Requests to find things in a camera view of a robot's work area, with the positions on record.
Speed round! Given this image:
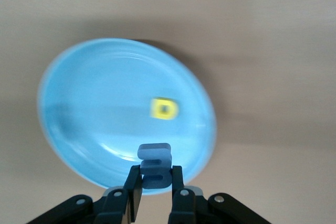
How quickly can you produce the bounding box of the yellow foam letter a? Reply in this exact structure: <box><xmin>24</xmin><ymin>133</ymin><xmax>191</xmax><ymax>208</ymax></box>
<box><xmin>150</xmin><ymin>97</ymin><xmax>180</xmax><ymax>120</ymax></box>

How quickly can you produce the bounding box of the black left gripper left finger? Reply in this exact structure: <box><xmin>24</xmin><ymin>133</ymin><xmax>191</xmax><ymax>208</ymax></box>
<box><xmin>25</xmin><ymin>165</ymin><xmax>144</xmax><ymax>224</ymax></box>

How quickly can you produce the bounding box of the blue foam letter m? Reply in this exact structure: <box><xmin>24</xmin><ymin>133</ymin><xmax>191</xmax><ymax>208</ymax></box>
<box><xmin>136</xmin><ymin>143</ymin><xmax>173</xmax><ymax>189</ymax></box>

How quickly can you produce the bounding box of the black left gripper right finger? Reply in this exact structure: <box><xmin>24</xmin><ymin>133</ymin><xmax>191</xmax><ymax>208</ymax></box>
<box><xmin>167</xmin><ymin>165</ymin><xmax>272</xmax><ymax>224</ymax></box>

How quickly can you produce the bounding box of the blue plate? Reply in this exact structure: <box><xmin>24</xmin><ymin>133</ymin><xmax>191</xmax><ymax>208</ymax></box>
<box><xmin>36</xmin><ymin>37</ymin><xmax>218</xmax><ymax>196</ymax></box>

